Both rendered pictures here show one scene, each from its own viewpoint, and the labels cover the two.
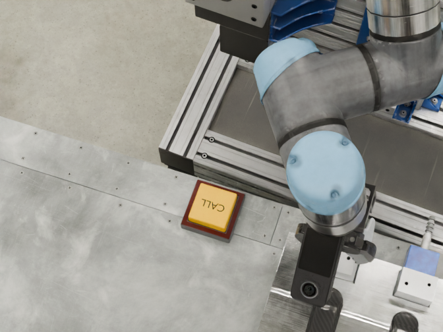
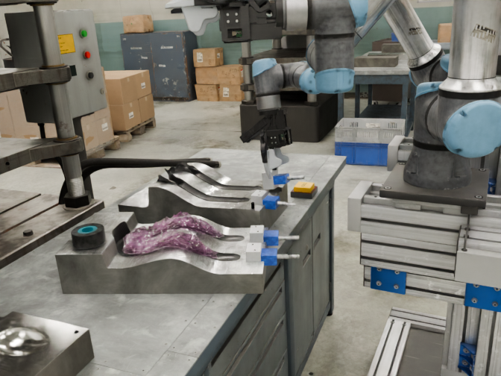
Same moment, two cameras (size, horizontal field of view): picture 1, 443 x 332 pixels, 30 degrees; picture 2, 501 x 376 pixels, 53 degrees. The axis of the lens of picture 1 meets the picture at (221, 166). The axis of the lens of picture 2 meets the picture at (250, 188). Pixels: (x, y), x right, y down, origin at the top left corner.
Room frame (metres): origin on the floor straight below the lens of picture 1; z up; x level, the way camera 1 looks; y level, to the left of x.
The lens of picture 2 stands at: (0.31, -1.68, 1.45)
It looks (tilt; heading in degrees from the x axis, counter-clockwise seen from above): 20 degrees down; 93
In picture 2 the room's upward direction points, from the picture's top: 3 degrees counter-clockwise
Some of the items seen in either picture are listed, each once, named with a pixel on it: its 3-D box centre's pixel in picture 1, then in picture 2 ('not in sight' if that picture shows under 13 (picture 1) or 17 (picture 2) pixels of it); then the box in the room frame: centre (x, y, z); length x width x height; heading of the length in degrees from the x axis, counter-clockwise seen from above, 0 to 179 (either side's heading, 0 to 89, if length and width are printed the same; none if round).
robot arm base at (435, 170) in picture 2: not in sight; (438, 158); (0.70, -0.54, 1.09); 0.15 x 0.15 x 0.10
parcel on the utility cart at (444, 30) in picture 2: not in sight; (455, 34); (2.80, 5.30, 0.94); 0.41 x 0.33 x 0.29; 167
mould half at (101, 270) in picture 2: not in sight; (171, 249); (0.04, -0.49, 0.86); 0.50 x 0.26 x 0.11; 177
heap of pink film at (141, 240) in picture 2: not in sight; (171, 233); (0.05, -0.49, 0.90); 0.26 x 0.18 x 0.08; 177
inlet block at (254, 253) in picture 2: not in sight; (273, 257); (0.31, -0.56, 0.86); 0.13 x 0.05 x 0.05; 177
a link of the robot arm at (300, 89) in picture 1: (312, 91); (298, 74); (0.41, -0.10, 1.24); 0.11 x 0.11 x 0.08; 15
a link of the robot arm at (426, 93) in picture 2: not in sight; (443, 110); (0.70, -0.55, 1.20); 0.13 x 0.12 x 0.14; 92
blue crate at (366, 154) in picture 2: not in sight; (369, 148); (1.26, 2.97, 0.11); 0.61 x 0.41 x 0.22; 160
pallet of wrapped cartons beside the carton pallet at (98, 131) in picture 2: not in sight; (47, 114); (-2.07, 3.62, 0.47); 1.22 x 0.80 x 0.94; 164
